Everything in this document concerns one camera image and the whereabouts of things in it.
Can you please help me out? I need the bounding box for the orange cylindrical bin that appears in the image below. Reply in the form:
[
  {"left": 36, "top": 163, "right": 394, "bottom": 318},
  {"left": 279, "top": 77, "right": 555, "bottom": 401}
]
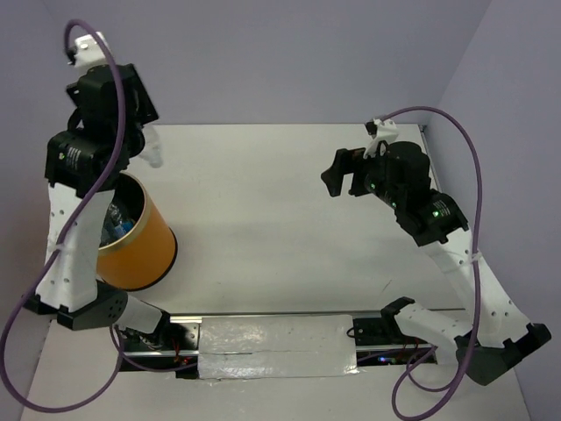
[{"left": 97, "top": 172, "right": 178, "bottom": 291}]

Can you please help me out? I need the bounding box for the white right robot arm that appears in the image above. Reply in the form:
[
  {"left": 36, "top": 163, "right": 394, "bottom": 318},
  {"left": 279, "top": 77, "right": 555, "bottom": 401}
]
[{"left": 321, "top": 141, "right": 551, "bottom": 386}]

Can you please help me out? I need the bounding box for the clear bottle blue label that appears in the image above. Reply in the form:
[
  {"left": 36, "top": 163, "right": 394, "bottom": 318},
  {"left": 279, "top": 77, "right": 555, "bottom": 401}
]
[{"left": 100, "top": 199, "right": 135, "bottom": 246}]

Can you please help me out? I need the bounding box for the silver foil tape patch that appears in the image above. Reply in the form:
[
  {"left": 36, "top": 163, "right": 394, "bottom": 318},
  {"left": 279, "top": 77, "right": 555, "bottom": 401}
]
[{"left": 198, "top": 315, "right": 359, "bottom": 380}]

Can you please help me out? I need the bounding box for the clear bottle green label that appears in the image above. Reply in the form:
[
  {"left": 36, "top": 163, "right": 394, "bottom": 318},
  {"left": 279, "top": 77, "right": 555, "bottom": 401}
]
[{"left": 138, "top": 125, "right": 163, "bottom": 168}]

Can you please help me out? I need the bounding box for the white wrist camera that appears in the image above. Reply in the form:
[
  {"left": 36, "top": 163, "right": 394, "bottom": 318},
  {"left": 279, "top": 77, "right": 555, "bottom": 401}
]
[
  {"left": 364, "top": 118, "right": 399, "bottom": 159},
  {"left": 67, "top": 34, "right": 107, "bottom": 75}
]

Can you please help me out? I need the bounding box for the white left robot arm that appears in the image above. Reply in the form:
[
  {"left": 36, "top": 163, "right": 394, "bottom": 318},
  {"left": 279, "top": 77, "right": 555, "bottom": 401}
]
[{"left": 25, "top": 64, "right": 172, "bottom": 350}]

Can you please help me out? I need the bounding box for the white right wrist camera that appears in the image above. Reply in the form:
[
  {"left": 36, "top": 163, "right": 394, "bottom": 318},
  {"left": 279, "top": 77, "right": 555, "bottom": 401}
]
[{"left": 364, "top": 118, "right": 399, "bottom": 159}]

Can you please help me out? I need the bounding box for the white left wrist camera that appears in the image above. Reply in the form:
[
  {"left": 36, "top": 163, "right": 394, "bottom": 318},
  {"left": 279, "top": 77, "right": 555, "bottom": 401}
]
[{"left": 67, "top": 34, "right": 107, "bottom": 75}]

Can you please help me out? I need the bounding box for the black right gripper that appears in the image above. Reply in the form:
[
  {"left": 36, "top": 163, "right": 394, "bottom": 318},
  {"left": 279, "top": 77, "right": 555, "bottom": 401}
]
[{"left": 319, "top": 146, "right": 401, "bottom": 207}]

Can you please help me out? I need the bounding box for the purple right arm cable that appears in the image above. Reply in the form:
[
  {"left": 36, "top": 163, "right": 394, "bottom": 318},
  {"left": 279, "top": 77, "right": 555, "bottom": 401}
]
[{"left": 379, "top": 106, "right": 483, "bottom": 419}]

